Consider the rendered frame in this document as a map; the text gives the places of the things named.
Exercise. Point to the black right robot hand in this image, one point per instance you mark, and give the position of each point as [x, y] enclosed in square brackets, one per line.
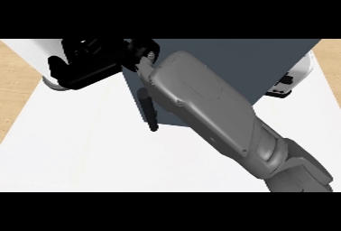
[95, 64]

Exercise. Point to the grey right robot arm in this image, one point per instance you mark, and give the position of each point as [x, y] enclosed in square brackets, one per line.
[199, 99]

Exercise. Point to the dark grey cabinet door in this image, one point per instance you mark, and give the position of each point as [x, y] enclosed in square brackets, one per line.
[248, 66]

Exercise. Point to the white cylindrical container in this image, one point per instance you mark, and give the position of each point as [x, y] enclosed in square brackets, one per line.
[31, 55]

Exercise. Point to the white appliance with black parts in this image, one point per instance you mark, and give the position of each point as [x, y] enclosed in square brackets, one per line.
[301, 68]

